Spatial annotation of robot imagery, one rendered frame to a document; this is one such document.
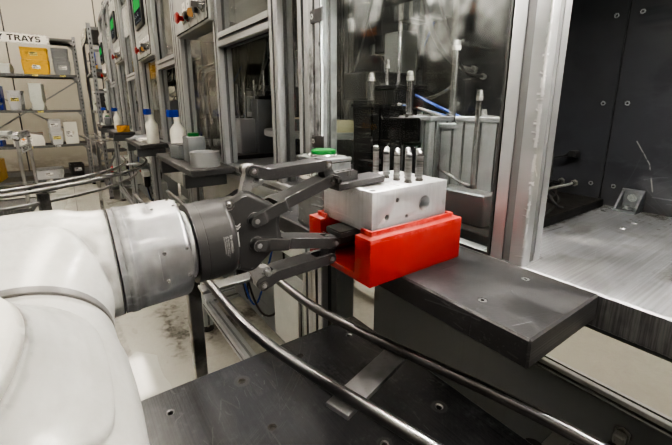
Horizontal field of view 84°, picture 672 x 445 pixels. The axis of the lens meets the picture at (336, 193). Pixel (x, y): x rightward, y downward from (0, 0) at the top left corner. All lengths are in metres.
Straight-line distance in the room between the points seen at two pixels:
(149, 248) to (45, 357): 0.14
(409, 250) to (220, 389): 0.38
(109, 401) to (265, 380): 0.47
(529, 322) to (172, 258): 0.32
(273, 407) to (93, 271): 0.39
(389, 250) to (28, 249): 0.31
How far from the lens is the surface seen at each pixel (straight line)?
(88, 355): 0.23
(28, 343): 0.21
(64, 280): 0.29
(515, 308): 0.43
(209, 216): 0.35
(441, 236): 0.49
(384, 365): 0.49
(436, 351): 0.93
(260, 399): 0.65
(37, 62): 6.48
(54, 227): 0.33
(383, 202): 0.42
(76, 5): 7.70
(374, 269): 0.42
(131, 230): 0.33
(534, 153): 0.50
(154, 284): 0.34
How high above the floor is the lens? 1.10
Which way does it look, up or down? 13 degrees down
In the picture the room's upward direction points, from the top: straight up
